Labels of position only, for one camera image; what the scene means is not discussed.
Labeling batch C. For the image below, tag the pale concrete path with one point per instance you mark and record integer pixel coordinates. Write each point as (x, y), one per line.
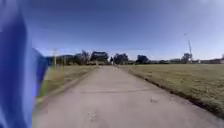
(116, 100)

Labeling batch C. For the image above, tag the blue cloth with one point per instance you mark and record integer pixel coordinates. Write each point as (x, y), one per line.
(16, 73)

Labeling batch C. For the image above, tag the thin pole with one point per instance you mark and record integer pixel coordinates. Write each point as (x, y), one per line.
(54, 59)

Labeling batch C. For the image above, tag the row of trees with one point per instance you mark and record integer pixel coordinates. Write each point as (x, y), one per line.
(99, 56)

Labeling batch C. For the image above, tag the row of low buildings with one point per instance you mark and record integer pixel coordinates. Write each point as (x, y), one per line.
(213, 61)

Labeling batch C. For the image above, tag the dry grass field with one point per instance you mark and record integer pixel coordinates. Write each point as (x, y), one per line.
(66, 75)
(186, 80)

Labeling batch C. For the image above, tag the curved street lamp pole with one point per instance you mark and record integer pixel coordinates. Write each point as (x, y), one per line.
(190, 51)

